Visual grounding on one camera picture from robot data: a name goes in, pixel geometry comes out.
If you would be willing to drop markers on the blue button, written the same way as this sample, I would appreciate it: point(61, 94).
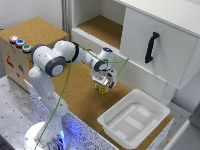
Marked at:
point(20, 42)

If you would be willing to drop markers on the white cabinet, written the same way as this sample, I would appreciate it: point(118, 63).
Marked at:
point(100, 30)

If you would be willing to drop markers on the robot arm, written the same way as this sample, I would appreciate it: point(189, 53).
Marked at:
point(45, 85)

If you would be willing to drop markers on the red button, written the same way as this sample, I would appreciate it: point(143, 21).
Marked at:
point(13, 39)

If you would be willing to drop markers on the wooden drawer box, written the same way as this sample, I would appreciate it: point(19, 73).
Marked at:
point(25, 43)

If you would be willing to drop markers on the white sliding door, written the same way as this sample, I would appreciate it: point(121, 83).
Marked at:
point(160, 50)

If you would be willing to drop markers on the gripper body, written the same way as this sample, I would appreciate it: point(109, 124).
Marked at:
point(104, 78)

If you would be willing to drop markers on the white plastic box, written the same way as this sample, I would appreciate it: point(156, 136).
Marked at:
point(133, 118)

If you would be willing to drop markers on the green button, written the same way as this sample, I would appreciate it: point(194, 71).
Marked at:
point(27, 47)

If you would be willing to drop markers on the yellow block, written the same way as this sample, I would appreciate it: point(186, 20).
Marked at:
point(102, 89)

